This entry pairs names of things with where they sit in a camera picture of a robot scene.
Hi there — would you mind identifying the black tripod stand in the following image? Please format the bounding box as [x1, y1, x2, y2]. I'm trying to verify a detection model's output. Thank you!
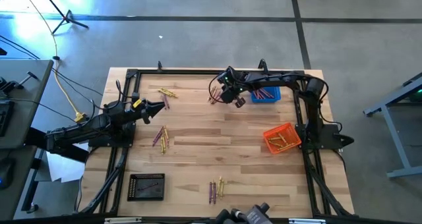
[38, 0, 90, 36]

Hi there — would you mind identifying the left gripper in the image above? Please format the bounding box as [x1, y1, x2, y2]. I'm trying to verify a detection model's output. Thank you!
[123, 99, 166, 125]

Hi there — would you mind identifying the black plastic basket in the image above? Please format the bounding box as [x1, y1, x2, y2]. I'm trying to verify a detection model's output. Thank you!
[127, 173, 166, 202]

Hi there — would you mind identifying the yellow extension cable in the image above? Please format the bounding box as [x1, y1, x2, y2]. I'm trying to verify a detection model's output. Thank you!
[18, 0, 87, 123]

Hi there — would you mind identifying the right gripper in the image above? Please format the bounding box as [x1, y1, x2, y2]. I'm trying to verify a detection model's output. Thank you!
[220, 83, 247, 109]

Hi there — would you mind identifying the blue plastic basket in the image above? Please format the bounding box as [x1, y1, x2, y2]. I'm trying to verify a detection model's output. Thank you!
[250, 85, 282, 104]

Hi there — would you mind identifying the black cylindrical device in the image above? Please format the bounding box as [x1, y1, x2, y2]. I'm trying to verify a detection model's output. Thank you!
[216, 202, 273, 224]

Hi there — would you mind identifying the black desk clamp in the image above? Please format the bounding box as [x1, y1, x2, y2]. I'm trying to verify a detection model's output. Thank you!
[0, 70, 39, 94]

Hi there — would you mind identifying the grey metal stand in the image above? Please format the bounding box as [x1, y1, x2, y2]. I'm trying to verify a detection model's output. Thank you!
[364, 71, 422, 179]

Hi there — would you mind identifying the black floor cable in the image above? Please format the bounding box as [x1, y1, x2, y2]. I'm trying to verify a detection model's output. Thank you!
[0, 97, 78, 123]
[51, 67, 105, 97]
[0, 34, 40, 60]

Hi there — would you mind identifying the orange plastic basket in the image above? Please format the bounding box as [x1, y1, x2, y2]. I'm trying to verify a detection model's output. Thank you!
[262, 122, 302, 155]

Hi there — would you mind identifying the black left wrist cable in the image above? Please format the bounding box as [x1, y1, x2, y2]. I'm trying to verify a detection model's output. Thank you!
[114, 79, 133, 103]

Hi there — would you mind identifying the black keyboard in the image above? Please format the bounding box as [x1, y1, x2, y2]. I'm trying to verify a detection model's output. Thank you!
[0, 100, 15, 136]

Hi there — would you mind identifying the dark grey desk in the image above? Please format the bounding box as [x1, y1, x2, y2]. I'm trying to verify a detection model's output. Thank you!
[0, 144, 38, 222]

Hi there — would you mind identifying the black computer mouse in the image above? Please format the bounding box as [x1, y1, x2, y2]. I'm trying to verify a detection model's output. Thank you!
[0, 157, 16, 189]

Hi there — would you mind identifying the silver metal bracket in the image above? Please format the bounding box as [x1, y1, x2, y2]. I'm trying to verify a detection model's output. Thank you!
[104, 217, 142, 224]
[288, 218, 327, 224]

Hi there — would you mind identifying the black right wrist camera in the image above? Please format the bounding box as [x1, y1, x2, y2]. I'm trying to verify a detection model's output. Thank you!
[224, 68, 247, 86]

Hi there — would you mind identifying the black metal table frame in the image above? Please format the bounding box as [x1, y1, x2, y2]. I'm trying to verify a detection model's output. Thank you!
[74, 67, 355, 218]

